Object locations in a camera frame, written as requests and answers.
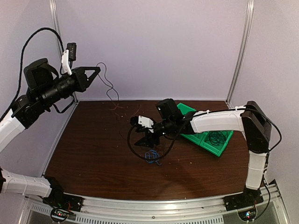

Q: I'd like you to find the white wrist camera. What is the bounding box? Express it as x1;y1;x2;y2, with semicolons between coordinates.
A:
130;115;154;133
61;42;77;75

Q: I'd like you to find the front aluminium rail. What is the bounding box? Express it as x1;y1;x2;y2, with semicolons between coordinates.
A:
17;183;291;224

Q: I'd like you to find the aluminium frame post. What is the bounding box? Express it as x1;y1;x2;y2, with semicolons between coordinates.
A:
225;0;255;106
48;0;78;104

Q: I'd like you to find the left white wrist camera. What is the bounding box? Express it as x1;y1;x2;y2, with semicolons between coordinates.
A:
61;42;77;75

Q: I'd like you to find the right black sleeved cable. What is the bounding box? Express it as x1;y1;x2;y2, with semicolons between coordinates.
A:
127;127;187;165

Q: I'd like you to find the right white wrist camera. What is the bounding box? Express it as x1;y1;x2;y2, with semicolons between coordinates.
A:
130;115;154;133

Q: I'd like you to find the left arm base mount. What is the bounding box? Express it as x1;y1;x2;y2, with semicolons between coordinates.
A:
43;192;83;212

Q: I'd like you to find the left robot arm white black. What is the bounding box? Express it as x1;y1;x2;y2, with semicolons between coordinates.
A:
0;58;100;207

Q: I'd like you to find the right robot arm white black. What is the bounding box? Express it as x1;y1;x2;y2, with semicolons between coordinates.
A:
130;98;272;206

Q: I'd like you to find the right aluminium frame post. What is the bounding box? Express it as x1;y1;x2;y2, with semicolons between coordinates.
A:
225;0;255;106

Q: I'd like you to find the green three-compartment bin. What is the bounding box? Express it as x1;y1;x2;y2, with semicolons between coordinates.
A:
176;103;235;158

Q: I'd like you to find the circuit board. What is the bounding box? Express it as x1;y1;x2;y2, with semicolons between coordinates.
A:
50;208;73;223
238;210;256;222

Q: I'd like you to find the right circuit board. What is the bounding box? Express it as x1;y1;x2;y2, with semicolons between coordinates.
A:
238;210;256;222

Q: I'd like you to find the left aluminium frame post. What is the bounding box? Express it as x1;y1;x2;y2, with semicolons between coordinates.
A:
48;0;78;104

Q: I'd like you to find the black sleeved cable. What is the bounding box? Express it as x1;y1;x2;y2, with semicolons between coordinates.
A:
0;27;65;122
127;127;187;165

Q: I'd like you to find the left circuit board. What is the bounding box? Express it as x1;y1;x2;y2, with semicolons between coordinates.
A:
50;208;73;223

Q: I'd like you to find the blue wire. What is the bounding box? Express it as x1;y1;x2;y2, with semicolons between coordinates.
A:
144;149;164;167

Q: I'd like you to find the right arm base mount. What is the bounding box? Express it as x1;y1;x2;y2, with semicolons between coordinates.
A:
223;193;263;211

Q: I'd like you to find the left black sleeved cable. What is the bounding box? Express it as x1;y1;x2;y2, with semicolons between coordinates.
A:
0;27;65;122

